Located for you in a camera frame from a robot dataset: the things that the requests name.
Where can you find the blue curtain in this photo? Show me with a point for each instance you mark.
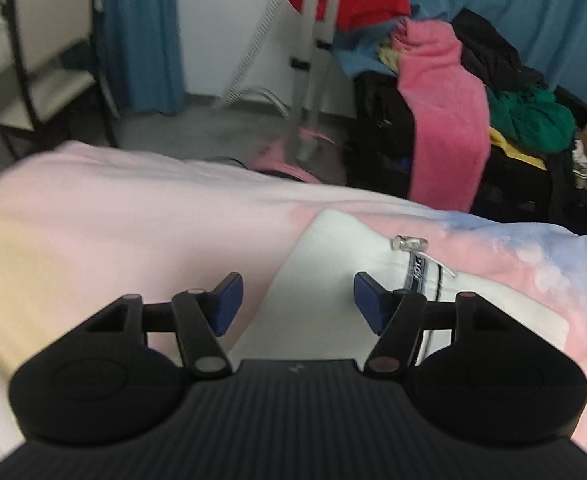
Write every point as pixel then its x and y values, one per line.
pixel 548 10
pixel 138 35

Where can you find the garment steamer stand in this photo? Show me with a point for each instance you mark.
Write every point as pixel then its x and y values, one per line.
pixel 311 60

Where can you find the black cloth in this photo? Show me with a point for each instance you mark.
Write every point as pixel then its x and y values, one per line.
pixel 488 50

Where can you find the pink cloth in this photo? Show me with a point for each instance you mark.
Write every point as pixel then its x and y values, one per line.
pixel 448 110

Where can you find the pale yellow cloth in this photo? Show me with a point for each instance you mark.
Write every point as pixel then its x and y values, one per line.
pixel 391 57

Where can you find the green cloth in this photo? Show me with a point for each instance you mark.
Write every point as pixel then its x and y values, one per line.
pixel 528 120

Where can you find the pastel tie-dye bed blanket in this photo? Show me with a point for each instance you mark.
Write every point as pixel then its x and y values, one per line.
pixel 123 210

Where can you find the blue cloth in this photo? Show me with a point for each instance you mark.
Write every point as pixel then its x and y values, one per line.
pixel 358 55

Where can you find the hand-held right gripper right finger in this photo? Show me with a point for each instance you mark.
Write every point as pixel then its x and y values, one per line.
pixel 368 300

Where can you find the black and white chair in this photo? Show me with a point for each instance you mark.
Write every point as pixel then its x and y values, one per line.
pixel 48 10

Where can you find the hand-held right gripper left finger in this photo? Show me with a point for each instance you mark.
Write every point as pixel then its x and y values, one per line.
pixel 226 302

